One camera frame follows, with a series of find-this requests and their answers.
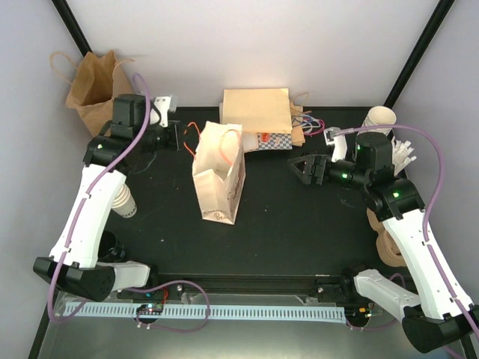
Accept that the white printed paper bag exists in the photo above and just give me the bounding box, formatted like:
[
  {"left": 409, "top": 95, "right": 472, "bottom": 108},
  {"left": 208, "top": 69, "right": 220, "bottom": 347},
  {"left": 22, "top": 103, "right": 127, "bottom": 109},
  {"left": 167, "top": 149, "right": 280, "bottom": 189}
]
[{"left": 184, "top": 121, "right": 246, "bottom": 225}]

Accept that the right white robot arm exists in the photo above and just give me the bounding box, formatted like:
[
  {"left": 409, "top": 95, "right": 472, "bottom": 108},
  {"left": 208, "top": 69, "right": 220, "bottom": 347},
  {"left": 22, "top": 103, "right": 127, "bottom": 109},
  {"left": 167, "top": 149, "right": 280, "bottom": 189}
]
[{"left": 288, "top": 132, "right": 478, "bottom": 353}]

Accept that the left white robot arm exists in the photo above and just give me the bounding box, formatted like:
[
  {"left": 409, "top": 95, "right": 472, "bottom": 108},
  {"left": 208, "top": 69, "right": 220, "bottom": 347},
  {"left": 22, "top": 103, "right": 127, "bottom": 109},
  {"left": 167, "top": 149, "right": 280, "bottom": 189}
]
[{"left": 33, "top": 94, "right": 180, "bottom": 301}]

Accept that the blue checkered paper bag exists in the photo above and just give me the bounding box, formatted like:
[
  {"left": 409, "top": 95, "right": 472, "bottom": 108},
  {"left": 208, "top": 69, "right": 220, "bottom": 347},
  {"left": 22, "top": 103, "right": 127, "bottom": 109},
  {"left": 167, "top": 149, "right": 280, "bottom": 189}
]
[{"left": 257, "top": 132, "right": 293, "bottom": 150}]

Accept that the flat white paper bag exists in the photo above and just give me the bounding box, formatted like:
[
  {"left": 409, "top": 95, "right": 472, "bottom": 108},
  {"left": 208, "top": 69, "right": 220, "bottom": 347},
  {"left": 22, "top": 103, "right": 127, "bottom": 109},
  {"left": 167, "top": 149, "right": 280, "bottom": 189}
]
[{"left": 219, "top": 102, "right": 259, "bottom": 153}]

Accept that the flat tan paper bag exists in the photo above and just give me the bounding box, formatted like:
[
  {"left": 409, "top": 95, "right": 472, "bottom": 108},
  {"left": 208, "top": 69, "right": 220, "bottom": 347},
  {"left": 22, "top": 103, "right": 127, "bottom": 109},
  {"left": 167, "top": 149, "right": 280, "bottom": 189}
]
[{"left": 222, "top": 88, "right": 292, "bottom": 133}]

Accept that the left paper cup stack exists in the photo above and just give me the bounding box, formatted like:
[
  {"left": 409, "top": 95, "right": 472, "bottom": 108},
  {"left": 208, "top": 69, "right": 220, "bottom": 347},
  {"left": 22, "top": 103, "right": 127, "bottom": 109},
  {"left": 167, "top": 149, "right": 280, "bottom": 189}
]
[{"left": 112, "top": 184, "right": 138, "bottom": 218}]

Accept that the paper cup stack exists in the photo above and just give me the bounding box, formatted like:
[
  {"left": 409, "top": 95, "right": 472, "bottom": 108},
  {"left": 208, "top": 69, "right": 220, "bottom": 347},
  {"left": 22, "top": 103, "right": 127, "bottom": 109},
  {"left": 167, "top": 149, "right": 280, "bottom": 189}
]
[
  {"left": 361, "top": 106, "right": 397, "bottom": 136},
  {"left": 112, "top": 184, "right": 138, "bottom": 218}
]

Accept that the right paper cup stack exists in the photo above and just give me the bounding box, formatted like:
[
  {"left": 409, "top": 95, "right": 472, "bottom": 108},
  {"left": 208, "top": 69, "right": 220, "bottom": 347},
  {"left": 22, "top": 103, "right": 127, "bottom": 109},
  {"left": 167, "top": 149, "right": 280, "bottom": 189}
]
[{"left": 361, "top": 106, "right": 397, "bottom": 136}]

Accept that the standing brown paper bag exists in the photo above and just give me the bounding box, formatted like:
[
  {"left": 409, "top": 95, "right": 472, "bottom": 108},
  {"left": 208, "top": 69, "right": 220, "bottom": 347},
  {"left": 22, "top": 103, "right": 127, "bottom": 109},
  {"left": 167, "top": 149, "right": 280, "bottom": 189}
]
[{"left": 49, "top": 50, "right": 134, "bottom": 137}]

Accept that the cup of wrapped straws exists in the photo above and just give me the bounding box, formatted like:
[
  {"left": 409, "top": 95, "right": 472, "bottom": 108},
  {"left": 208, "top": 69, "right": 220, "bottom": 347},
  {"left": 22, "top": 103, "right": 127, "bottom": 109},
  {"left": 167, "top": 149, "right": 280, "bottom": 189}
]
[{"left": 391, "top": 137, "right": 417, "bottom": 176}]

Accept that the stack of pulp carriers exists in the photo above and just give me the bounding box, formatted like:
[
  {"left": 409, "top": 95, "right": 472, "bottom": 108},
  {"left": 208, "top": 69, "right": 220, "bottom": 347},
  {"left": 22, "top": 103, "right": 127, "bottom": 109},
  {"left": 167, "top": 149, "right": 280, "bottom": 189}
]
[{"left": 366, "top": 209, "right": 406, "bottom": 268}]

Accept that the right circuit board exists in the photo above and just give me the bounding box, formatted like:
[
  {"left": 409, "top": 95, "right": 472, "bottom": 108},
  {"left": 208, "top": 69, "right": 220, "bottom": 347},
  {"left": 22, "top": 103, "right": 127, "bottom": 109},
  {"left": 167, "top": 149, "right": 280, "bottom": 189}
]
[{"left": 344, "top": 305, "right": 384, "bottom": 319}]

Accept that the circuit board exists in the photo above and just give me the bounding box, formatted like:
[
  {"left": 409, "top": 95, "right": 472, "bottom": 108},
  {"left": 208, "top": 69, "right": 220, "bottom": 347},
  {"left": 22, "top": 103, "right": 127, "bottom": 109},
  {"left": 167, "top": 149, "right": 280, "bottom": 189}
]
[
  {"left": 136, "top": 304, "right": 164, "bottom": 316},
  {"left": 344, "top": 305, "right": 384, "bottom": 319}
]

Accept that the left circuit board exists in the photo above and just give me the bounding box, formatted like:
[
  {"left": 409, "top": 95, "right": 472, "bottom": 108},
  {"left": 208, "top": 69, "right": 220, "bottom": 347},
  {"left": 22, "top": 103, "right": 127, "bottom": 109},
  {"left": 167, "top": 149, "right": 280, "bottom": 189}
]
[{"left": 136, "top": 304, "right": 164, "bottom": 316}]

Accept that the flat brown handled bag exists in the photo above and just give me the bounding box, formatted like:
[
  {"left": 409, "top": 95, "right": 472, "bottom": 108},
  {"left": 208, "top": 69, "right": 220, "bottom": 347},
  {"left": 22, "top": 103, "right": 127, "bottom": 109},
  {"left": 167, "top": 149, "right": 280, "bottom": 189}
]
[{"left": 290, "top": 92, "right": 326, "bottom": 147}]

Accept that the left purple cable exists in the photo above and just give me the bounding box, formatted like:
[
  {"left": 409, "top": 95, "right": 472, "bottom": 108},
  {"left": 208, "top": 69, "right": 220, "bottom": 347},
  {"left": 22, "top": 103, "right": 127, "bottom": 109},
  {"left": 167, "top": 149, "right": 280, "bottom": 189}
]
[{"left": 47, "top": 73, "right": 153, "bottom": 322}]

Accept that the purple cable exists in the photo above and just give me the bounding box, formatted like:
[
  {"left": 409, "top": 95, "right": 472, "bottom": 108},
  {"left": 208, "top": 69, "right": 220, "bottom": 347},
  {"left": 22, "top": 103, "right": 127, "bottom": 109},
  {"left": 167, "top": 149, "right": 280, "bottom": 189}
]
[
  {"left": 338, "top": 125, "right": 479, "bottom": 358},
  {"left": 47, "top": 73, "right": 153, "bottom": 322}
]

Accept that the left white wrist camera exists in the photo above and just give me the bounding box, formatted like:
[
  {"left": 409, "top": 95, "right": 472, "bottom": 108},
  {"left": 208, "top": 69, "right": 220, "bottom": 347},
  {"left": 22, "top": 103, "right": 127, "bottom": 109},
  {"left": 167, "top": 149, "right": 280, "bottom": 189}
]
[{"left": 150, "top": 96, "right": 177, "bottom": 128}]

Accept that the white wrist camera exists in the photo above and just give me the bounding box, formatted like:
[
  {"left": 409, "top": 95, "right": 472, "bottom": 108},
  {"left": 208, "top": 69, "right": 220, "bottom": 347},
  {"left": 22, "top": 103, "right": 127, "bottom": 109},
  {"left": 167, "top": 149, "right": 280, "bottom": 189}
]
[
  {"left": 323, "top": 127, "right": 347, "bottom": 162},
  {"left": 150, "top": 96, "right": 177, "bottom": 128}
]

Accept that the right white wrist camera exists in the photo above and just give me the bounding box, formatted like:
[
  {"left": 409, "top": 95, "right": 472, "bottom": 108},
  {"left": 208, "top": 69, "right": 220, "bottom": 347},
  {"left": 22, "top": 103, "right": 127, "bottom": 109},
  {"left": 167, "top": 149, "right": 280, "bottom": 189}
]
[{"left": 323, "top": 127, "right": 347, "bottom": 162}]

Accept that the black front rail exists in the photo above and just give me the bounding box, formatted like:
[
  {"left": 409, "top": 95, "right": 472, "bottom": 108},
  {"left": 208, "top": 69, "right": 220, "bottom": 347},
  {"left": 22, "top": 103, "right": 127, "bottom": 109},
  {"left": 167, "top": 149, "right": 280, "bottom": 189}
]
[{"left": 142, "top": 272, "right": 351, "bottom": 296}]

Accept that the left black frame post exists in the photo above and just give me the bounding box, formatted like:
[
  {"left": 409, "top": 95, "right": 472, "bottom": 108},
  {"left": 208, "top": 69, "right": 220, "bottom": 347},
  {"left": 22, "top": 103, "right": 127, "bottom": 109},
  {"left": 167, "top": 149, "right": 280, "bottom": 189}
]
[{"left": 52, "top": 0, "right": 92, "bottom": 57}]

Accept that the black frame post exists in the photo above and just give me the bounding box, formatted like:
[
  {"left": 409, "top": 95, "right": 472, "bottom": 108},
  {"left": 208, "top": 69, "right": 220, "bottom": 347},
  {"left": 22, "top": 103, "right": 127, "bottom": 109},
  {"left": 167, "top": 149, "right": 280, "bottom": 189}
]
[
  {"left": 383, "top": 0, "right": 455, "bottom": 108},
  {"left": 52, "top": 0, "right": 92, "bottom": 57}
]

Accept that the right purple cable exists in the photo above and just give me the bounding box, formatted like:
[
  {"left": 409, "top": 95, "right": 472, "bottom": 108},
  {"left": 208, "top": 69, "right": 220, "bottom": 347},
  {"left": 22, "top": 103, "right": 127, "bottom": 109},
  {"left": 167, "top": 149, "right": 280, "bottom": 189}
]
[{"left": 338, "top": 125, "right": 479, "bottom": 358}]

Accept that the light blue cable duct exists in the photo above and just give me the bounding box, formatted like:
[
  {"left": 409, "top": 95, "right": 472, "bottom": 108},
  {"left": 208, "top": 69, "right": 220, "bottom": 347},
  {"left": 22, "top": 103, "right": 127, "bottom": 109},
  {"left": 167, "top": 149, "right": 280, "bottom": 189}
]
[{"left": 63, "top": 302, "right": 346, "bottom": 324}]

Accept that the right black frame post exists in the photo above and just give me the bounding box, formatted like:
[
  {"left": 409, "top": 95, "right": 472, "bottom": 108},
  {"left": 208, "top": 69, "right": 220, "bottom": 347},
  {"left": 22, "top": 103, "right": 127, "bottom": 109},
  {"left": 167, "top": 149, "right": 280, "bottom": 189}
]
[{"left": 383, "top": 0, "right": 455, "bottom": 108}]

